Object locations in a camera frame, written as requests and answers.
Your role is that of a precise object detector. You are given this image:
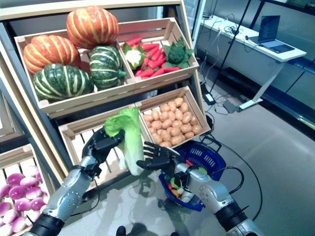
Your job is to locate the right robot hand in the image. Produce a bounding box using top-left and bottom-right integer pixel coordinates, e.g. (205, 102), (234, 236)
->
(136, 141), (185, 172)

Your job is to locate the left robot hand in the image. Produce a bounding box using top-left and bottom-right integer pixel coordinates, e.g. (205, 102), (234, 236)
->
(82, 126), (126, 165)

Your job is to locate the blue plastic shopping basket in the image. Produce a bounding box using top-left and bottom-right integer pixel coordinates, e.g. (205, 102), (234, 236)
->
(158, 140), (227, 212)

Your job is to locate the wooden display stand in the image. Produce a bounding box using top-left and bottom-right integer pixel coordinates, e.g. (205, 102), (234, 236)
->
(0, 73), (64, 187)
(0, 0), (205, 195)

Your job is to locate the green striped pumpkin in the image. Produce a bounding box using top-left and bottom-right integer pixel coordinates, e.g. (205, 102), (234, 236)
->
(32, 63), (95, 101)
(89, 45), (126, 90)

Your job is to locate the black power adapter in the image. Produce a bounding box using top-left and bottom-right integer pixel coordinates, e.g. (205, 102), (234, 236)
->
(204, 92), (217, 104)

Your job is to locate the grey power strip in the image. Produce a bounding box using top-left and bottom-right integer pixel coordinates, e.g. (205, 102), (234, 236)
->
(222, 100), (241, 113)

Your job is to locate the white cauliflower with leaves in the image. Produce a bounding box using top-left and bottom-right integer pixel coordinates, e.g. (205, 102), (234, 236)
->
(122, 42), (146, 71)

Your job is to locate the green broccoli with leaves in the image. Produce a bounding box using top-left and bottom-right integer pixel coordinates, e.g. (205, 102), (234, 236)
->
(162, 36), (195, 69)

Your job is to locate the orange striped pumpkin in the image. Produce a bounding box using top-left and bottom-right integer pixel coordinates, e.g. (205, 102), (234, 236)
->
(23, 34), (81, 75)
(66, 6), (120, 50)

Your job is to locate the black tripod stand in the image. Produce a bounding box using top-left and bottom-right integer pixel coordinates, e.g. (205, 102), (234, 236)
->
(250, 0), (266, 30)
(210, 0), (252, 93)

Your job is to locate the glass door display fridge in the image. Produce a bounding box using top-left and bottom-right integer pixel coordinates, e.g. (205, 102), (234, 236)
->
(183, 0), (210, 50)

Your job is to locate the black router with antennas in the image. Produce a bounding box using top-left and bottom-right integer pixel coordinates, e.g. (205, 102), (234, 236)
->
(202, 8), (215, 20)

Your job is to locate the white standing desk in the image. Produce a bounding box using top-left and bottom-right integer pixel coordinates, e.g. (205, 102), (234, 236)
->
(196, 16), (308, 111)

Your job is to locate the open laptop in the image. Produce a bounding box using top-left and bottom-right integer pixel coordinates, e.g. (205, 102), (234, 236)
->
(248, 15), (295, 54)

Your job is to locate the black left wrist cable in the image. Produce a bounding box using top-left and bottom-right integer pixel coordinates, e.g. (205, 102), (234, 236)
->
(70, 176), (100, 217)

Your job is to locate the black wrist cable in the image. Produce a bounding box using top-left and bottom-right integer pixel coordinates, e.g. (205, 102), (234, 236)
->
(209, 166), (245, 197)
(70, 176), (100, 217)

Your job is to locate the black basket pull handle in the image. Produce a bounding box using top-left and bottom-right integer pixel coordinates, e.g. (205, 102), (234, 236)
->
(200, 134), (222, 152)

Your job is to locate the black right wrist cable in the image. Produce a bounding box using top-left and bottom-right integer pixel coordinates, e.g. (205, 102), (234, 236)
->
(209, 166), (245, 197)

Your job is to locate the black floor cable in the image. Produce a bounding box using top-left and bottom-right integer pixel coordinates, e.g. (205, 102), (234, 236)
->
(204, 115), (263, 222)

